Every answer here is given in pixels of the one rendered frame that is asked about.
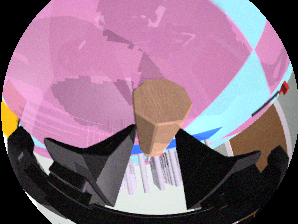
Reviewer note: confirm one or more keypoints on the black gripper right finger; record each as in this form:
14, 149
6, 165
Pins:
203, 169

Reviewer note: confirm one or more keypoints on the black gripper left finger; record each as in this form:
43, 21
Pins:
103, 164

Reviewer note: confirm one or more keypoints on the blue flat strip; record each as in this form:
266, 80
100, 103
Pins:
172, 144

